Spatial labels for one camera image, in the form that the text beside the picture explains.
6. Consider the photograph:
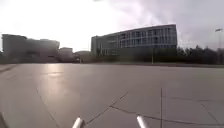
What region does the pole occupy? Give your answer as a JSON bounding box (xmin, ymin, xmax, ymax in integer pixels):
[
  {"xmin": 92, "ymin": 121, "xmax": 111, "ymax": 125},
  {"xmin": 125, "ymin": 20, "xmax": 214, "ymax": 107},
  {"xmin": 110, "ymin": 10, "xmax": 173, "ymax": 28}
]
[{"xmin": 151, "ymin": 47, "xmax": 155, "ymax": 65}]

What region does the robot's own part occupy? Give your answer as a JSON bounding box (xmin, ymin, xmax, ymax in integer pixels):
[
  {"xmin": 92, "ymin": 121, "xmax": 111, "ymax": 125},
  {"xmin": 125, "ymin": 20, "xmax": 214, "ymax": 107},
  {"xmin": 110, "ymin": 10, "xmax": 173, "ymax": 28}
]
[
  {"xmin": 136, "ymin": 115, "xmax": 149, "ymax": 128},
  {"xmin": 71, "ymin": 116, "xmax": 84, "ymax": 128}
]

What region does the flagpole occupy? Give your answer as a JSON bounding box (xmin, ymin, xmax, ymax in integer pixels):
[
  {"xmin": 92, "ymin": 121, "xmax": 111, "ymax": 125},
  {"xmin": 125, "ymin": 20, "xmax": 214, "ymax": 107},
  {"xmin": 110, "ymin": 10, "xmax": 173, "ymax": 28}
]
[{"xmin": 214, "ymin": 27, "xmax": 224, "ymax": 50}]

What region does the grey paved plaza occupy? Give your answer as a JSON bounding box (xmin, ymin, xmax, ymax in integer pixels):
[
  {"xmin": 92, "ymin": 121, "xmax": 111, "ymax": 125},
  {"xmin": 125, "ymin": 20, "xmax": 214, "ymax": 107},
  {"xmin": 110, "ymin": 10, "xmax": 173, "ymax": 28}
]
[{"xmin": 0, "ymin": 62, "xmax": 224, "ymax": 128}]

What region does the small pale building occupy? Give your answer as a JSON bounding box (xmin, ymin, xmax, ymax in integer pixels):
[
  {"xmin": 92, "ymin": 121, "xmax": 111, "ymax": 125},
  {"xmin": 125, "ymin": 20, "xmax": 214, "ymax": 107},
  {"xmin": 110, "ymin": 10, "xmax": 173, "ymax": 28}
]
[{"xmin": 58, "ymin": 47, "xmax": 81, "ymax": 64}]

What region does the large grey many-windowed building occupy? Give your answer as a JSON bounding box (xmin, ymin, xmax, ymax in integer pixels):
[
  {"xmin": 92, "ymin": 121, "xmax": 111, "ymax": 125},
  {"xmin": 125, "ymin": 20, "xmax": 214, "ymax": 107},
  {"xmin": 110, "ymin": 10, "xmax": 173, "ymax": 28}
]
[{"xmin": 90, "ymin": 23, "xmax": 178, "ymax": 63}]

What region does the dark blocky building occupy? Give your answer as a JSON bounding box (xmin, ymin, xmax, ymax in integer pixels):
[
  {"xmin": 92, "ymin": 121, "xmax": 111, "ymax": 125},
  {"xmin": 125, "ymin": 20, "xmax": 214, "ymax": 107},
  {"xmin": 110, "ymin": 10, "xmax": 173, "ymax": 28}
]
[{"xmin": 1, "ymin": 33, "xmax": 61, "ymax": 64}]

